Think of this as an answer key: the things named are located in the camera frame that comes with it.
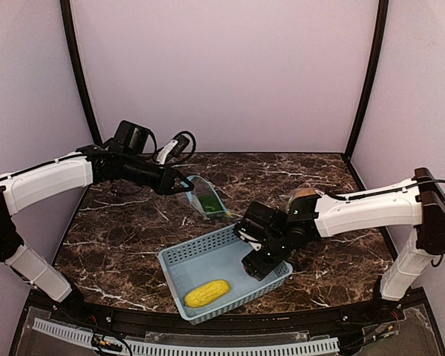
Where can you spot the left black frame post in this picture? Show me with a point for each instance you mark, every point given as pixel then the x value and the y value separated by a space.
pixel 78 72

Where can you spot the black aluminium frame rail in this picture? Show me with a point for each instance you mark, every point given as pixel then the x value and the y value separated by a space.
pixel 344 320

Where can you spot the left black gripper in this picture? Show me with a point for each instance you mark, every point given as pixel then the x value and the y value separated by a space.
pixel 169 182

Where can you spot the black frame post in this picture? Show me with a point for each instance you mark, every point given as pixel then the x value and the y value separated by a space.
pixel 78 72
pixel 369 80

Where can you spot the clear zip bag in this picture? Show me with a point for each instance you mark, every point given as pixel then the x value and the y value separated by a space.
pixel 289 198
pixel 203 187

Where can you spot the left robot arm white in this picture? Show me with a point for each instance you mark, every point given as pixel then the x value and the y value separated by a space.
pixel 36 201

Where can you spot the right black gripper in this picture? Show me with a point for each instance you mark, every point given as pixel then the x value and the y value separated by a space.
pixel 257 265

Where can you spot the brown potato toy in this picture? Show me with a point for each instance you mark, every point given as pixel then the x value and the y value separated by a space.
pixel 304 192

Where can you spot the green round fruit toy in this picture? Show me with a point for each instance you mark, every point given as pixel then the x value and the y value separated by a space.
pixel 210 203

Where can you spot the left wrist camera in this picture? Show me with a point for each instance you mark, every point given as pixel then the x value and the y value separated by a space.
pixel 172 149

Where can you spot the clear zip top bag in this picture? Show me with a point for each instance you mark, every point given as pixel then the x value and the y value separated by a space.
pixel 289 198

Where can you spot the yellow corn toy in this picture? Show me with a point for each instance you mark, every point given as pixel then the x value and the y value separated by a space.
pixel 207 293

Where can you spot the right black frame post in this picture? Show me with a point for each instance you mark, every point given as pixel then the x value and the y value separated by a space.
pixel 369 80

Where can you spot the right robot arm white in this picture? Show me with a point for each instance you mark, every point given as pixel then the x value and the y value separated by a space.
pixel 312 215

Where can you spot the light blue plastic basket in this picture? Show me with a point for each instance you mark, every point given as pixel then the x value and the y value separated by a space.
pixel 215 256

